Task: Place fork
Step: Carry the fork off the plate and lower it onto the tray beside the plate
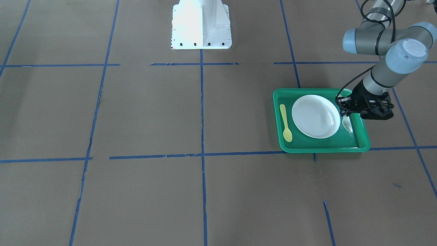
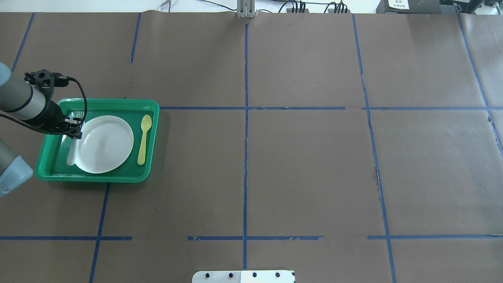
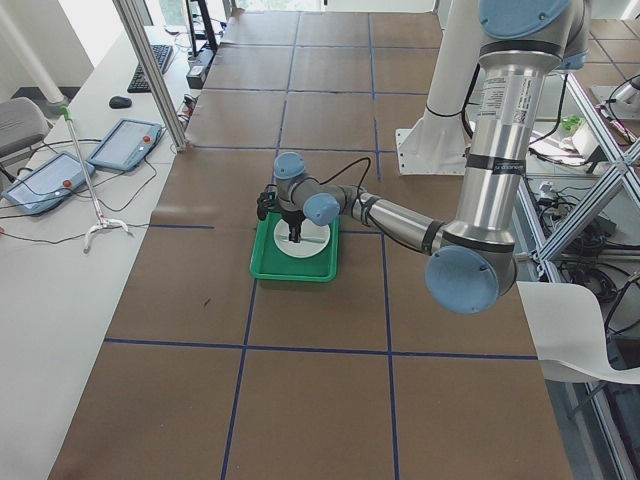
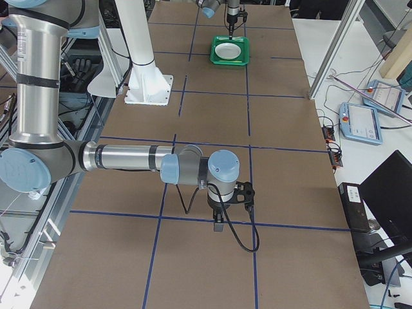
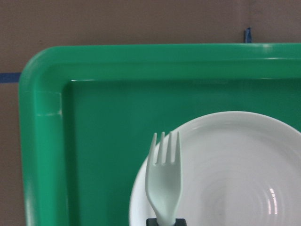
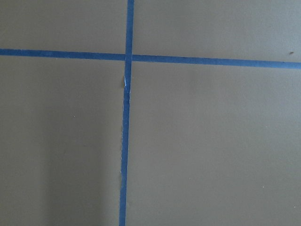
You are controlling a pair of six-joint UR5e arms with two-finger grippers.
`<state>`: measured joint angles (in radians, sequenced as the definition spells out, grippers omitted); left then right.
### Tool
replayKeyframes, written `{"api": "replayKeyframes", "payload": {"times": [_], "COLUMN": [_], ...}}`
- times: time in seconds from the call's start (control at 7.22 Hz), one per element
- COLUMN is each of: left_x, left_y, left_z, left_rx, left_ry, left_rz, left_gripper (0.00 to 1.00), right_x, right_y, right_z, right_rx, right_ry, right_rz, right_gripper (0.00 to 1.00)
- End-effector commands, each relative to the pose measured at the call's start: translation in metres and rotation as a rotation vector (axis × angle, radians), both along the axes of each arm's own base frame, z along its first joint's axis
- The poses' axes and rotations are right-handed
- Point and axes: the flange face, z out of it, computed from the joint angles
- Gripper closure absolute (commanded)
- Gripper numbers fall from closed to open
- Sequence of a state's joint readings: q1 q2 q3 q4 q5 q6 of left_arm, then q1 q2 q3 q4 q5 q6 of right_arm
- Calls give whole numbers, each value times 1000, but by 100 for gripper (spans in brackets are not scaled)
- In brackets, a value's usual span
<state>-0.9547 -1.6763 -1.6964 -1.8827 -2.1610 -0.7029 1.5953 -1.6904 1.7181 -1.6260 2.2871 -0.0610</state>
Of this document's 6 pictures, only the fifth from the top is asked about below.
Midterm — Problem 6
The pale green plastic fork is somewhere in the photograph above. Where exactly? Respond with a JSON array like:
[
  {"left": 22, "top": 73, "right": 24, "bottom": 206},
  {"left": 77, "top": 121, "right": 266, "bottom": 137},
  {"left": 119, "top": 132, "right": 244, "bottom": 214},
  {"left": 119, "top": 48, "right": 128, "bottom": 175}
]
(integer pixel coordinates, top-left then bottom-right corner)
[{"left": 145, "top": 132, "right": 182, "bottom": 226}]

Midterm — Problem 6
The green plastic tray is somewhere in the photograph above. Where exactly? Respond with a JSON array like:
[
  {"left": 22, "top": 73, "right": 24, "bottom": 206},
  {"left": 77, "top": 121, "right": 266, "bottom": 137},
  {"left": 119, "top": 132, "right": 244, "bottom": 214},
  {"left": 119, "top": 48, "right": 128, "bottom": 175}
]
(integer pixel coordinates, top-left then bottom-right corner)
[{"left": 19, "top": 43, "right": 301, "bottom": 226}]

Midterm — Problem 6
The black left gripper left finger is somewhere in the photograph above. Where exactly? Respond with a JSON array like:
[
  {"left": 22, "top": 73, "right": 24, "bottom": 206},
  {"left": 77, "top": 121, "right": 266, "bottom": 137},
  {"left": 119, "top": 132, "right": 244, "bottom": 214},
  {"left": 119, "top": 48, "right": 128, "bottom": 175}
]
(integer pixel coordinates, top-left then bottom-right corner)
[{"left": 146, "top": 218, "right": 158, "bottom": 226}]

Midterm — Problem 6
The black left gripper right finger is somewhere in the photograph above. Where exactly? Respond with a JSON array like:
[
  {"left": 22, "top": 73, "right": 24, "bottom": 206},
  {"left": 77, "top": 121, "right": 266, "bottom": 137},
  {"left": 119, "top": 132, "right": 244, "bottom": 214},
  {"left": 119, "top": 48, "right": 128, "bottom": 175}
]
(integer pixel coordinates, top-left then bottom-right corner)
[{"left": 174, "top": 218, "right": 186, "bottom": 226}]

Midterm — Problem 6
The white round plate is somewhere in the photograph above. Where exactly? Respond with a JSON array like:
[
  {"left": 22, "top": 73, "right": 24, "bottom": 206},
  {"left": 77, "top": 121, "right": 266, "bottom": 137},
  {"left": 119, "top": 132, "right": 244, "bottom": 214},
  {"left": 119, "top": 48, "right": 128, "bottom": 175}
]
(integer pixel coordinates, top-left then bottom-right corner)
[{"left": 128, "top": 111, "right": 301, "bottom": 226}]

